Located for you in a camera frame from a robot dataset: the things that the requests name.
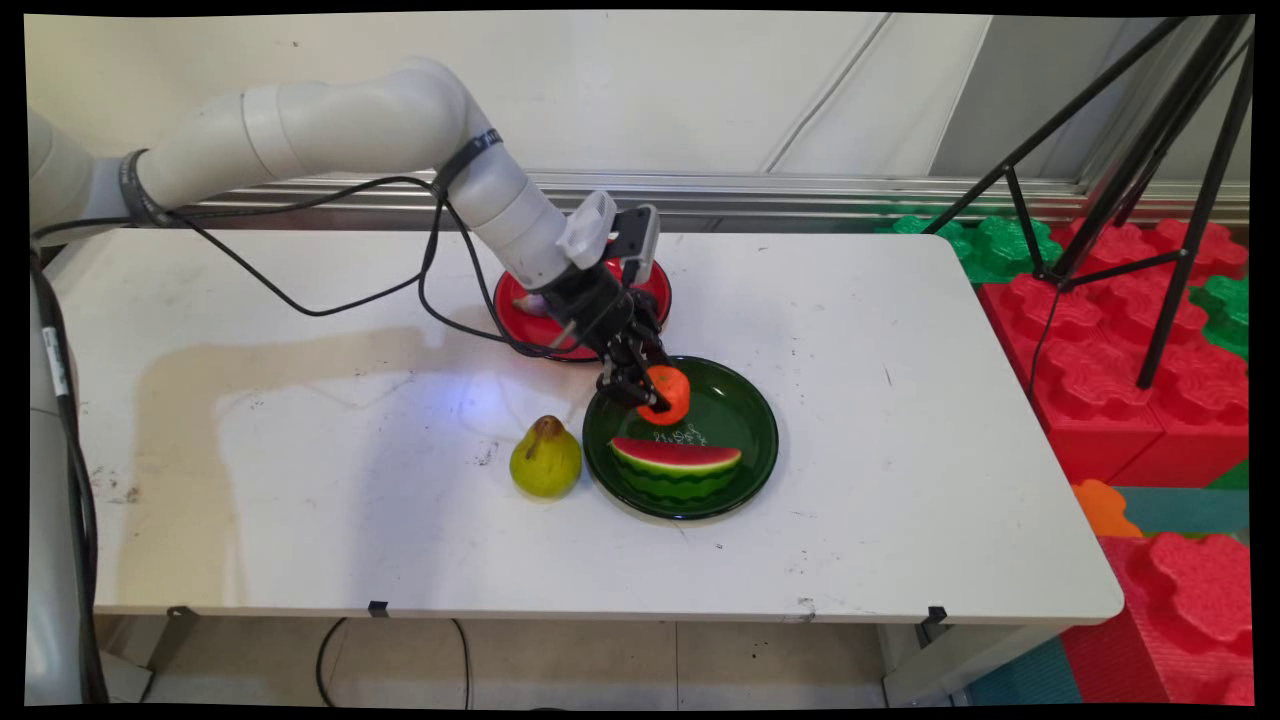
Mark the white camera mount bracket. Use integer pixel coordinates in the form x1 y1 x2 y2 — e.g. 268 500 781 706
560 190 619 269

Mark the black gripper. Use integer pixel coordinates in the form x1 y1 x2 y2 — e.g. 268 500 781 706
538 262 671 414

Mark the aluminium wall rail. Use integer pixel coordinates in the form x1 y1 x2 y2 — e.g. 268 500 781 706
170 172 1251 229

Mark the white table leg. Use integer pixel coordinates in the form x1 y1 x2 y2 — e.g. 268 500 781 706
880 622 1041 709

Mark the yellow-green toy pear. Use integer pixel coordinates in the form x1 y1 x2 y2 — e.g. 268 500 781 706
509 415 583 499

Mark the black velcro arm strap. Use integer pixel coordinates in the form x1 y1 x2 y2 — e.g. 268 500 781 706
432 128 505 196
118 148 171 229

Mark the orange toy fruit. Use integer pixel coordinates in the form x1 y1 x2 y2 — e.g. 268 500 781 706
637 365 692 426

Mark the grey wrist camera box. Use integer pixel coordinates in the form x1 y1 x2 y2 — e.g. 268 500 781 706
604 205 662 287

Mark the dark green plate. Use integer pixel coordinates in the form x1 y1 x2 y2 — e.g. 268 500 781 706
582 355 780 522

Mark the thick black base cable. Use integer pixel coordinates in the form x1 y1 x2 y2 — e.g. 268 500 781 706
30 250 109 706

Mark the green foam block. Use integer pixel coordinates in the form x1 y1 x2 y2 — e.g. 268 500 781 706
1188 274 1251 363
878 214 1064 285

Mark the black camera tripod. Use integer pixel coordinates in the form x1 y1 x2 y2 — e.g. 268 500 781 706
922 15 1256 391

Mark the large red foam block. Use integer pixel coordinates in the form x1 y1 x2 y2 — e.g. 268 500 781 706
978 218 1251 489

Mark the black floor cable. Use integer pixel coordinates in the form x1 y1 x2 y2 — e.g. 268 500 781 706
315 617 473 709

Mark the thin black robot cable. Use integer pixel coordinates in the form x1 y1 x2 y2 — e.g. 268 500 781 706
32 175 601 361

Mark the red enamel plate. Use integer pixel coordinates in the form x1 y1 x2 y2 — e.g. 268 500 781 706
493 255 673 363

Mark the orange foam piece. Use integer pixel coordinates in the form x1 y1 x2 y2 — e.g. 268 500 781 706
1072 479 1144 539

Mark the toy watermelon slice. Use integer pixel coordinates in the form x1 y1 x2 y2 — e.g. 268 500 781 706
609 436 743 501

